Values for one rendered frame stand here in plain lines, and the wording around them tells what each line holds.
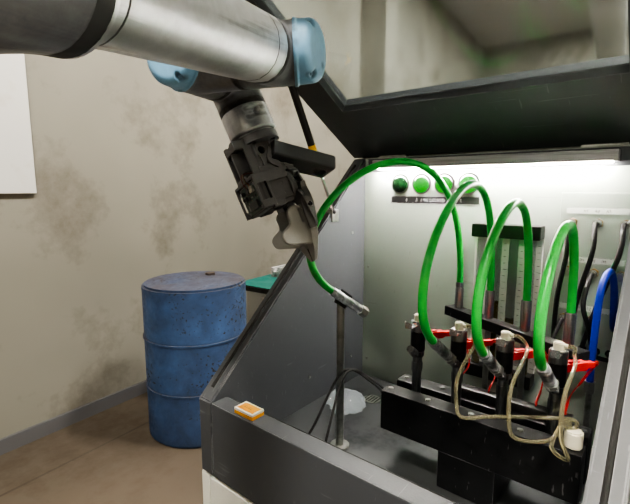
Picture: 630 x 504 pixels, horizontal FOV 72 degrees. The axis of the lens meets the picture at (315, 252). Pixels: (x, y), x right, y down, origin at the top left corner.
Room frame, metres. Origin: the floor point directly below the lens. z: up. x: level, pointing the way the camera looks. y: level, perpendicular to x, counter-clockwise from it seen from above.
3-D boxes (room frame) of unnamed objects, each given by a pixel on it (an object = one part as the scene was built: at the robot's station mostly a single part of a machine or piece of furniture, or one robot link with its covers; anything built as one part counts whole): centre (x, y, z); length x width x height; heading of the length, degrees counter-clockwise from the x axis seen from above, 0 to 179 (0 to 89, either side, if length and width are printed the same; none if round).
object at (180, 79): (0.61, 0.15, 1.53); 0.11 x 0.11 x 0.08; 70
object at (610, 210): (0.86, -0.55, 1.20); 0.13 x 0.03 x 0.31; 50
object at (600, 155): (1.02, -0.37, 1.43); 0.54 x 0.03 x 0.02; 50
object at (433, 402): (0.74, -0.29, 0.91); 0.34 x 0.10 x 0.15; 50
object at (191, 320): (2.42, 0.68, 0.44); 0.58 x 0.58 x 0.87
